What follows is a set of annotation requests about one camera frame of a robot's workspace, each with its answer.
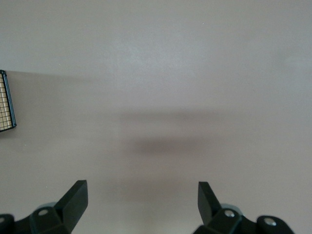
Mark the black wire mesh rack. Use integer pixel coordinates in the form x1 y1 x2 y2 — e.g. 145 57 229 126
0 69 18 134

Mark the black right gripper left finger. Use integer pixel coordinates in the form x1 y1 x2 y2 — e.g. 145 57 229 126
0 180 89 234

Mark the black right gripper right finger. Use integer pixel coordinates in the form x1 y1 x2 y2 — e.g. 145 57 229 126
192 181 296 234

